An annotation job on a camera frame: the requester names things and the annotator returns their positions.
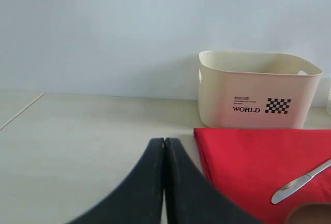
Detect round wooden plate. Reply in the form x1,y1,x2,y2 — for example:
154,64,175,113
284,203,330,224

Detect cream plastic bin WORLD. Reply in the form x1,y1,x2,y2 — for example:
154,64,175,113
198,51,322,129

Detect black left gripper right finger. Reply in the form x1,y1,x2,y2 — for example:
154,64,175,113
164,138,260,223

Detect white perforated plastic basket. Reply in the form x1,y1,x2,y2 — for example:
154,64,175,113
325,76,331,115

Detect red scalloped tablecloth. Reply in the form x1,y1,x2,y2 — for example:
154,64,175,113
193,128,330,223

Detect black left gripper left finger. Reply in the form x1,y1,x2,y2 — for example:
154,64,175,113
71,138,164,223

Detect silver table knife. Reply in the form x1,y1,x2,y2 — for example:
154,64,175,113
270,159,330,205

